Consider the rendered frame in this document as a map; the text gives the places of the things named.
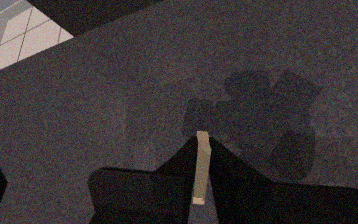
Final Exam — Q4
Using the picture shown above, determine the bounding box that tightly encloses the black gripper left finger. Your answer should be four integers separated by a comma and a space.
88, 136, 198, 224

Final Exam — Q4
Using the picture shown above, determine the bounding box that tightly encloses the beige domino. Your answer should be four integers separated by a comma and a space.
193, 131, 211, 205

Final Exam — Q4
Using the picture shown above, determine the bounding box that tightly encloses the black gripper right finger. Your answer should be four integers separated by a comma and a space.
209, 137, 358, 224

